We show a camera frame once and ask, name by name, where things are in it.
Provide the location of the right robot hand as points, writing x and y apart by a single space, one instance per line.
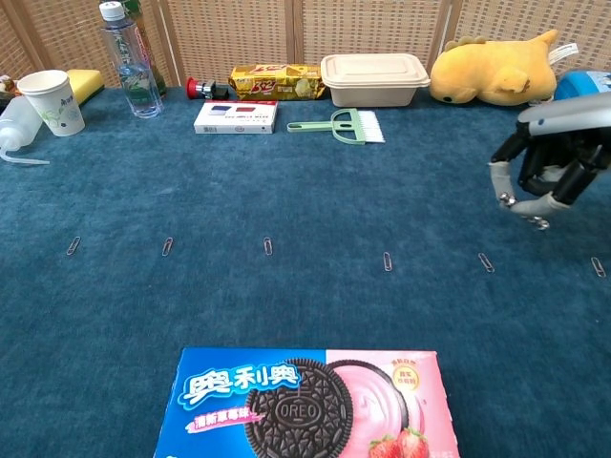
568 124

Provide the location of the silver magnetic ball bar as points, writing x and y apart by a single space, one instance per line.
539 223

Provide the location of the silver paper clip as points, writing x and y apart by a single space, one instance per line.
267 246
486 263
167 247
387 262
73 246
598 267

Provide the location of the blue detergent bottle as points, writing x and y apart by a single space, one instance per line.
584 83

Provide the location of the yellow plush toy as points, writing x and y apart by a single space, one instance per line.
491 67

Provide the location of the beige lidded lunch box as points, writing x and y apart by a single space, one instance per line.
372 78

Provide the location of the blue velvet table cloth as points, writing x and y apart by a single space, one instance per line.
305 205

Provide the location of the yellow biscuit pack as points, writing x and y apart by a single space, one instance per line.
277 83

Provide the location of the white box red blue print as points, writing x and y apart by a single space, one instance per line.
236 118

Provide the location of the wicker folding screen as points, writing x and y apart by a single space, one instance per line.
229 33

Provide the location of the red emergency stop button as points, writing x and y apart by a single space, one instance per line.
203 88

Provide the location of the Oreo strawberry cookie box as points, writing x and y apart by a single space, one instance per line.
305 410

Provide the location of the green label tea bottle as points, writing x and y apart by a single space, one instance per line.
158 78

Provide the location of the clear plastic water bottle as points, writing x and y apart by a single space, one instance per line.
136 76

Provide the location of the yellow sponge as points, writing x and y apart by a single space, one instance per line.
88 81

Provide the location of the white paper cup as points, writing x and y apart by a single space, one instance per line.
52 105

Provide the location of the translucent squeeze wash bottle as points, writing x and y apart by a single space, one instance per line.
16 124

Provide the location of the small white brown figurine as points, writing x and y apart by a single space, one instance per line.
7 86

